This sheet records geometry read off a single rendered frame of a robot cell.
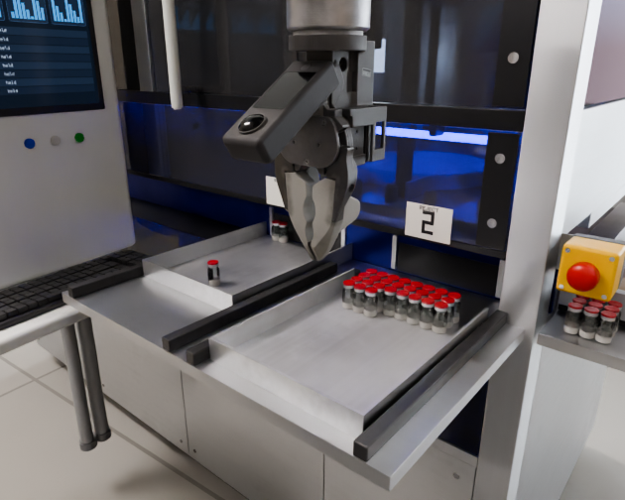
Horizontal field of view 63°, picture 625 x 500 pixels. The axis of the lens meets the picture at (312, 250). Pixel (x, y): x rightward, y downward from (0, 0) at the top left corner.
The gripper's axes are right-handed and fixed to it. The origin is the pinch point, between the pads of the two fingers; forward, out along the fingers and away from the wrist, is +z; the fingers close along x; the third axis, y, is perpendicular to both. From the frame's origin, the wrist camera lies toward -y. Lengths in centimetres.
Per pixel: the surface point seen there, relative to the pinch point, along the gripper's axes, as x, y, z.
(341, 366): 4.5, 11.8, 21.3
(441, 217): 4.5, 38.9, 6.1
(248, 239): 54, 41, 21
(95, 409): 100, 19, 79
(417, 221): 9.0, 38.9, 7.6
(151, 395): 102, 39, 86
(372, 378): -0.3, 12.1, 21.3
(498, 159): -3.7, 38.7, -4.5
